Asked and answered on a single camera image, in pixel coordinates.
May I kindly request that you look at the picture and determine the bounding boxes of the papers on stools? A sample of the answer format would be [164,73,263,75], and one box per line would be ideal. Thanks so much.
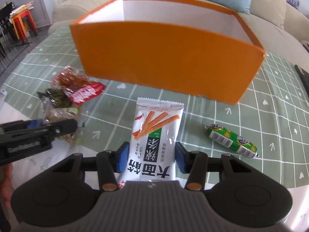
[10,2,34,17]

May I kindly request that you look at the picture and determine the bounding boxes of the beige packet with face label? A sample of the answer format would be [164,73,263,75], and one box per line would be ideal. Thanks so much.
[47,107,79,122]

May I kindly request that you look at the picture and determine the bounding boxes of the black chair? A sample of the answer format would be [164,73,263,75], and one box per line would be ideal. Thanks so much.
[0,2,15,59]

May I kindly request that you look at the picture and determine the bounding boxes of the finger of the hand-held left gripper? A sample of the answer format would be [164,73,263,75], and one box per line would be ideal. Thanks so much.
[31,119,78,140]
[0,120,46,133]

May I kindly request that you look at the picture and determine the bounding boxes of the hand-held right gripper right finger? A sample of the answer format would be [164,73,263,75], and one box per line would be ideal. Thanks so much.
[175,142,253,191]

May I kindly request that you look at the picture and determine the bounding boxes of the red dried meat packet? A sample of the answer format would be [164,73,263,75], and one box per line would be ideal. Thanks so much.
[53,66,107,106]

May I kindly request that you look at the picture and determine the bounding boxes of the person's left forearm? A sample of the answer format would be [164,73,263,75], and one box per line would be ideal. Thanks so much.
[0,163,14,200]

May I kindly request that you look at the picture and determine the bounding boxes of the orange cardboard box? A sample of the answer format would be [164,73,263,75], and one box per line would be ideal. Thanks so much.
[70,0,266,106]

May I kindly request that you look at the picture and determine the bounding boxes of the green sausage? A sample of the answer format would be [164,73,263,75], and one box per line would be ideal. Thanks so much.
[205,124,259,159]

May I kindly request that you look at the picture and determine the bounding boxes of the red and orange stools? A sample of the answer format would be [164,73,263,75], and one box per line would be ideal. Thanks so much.
[11,10,39,42]

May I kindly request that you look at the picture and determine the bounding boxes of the green checked tablecloth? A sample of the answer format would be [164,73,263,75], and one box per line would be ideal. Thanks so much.
[0,24,309,232]

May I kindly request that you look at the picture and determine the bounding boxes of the dark green snack packet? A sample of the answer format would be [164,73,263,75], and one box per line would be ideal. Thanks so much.
[37,88,73,108]

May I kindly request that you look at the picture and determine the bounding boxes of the beige pillow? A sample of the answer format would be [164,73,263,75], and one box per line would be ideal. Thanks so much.
[249,0,288,30]

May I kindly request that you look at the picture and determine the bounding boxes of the white spicy strip packet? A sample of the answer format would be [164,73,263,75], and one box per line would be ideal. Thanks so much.
[117,97,184,190]

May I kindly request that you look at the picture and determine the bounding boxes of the beige sofa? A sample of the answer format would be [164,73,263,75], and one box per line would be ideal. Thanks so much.
[48,0,309,52]

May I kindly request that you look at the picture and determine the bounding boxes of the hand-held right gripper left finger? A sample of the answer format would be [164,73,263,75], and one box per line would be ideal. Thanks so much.
[52,141,130,191]

